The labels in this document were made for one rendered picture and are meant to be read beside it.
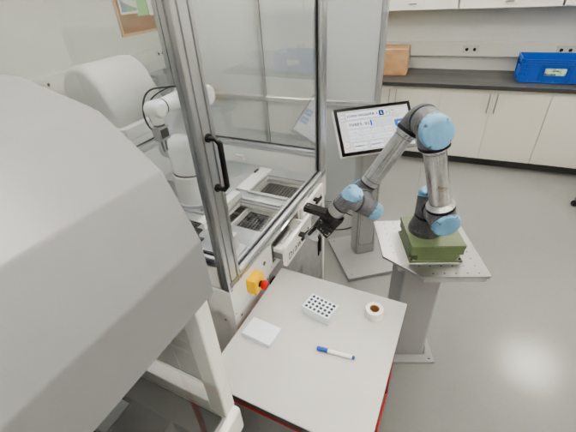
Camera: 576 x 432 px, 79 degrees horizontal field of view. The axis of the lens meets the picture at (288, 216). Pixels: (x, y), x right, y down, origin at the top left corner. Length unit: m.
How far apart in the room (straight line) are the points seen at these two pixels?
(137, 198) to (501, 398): 2.14
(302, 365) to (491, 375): 1.35
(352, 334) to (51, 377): 1.09
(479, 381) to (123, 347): 2.05
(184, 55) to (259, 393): 1.05
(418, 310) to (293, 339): 0.86
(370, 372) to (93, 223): 1.05
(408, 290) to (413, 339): 0.40
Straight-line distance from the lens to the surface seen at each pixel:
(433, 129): 1.33
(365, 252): 2.92
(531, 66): 4.45
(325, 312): 1.45
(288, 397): 1.30
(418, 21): 4.89
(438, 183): 1.47
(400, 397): 2.22
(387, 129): 2.40
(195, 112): 1.01
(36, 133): 0.64
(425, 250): 1.74
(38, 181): 0.59
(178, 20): 0.99
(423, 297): 2.00
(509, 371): 2.50
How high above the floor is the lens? 1.90
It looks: 34 degrees down
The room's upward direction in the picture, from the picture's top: 4 degrees counter-clockwise
